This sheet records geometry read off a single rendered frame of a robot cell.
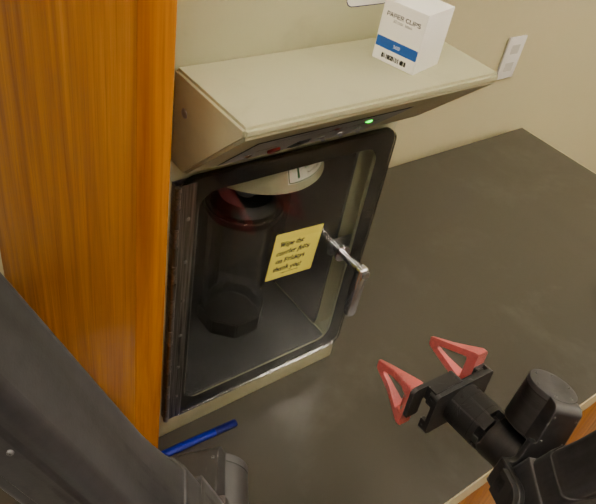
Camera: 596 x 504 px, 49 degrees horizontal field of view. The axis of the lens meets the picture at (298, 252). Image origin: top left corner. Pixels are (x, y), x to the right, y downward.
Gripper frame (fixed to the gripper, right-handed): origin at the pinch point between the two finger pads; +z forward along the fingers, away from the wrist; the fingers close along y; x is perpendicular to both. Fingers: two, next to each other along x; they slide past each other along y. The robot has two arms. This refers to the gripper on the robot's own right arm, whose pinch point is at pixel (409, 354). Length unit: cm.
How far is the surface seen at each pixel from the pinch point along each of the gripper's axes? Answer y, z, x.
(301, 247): 9.4, 14.5, -10.6
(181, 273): 27.0, 13.9, -12.5
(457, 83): 3.4, 2.8, -36.9
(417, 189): -55, 50, 14
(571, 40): -118, 63, -13
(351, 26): 9.0, 13.7, -39.2
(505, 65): -90, 61, -8
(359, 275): 2.0, 10.3, -6.6
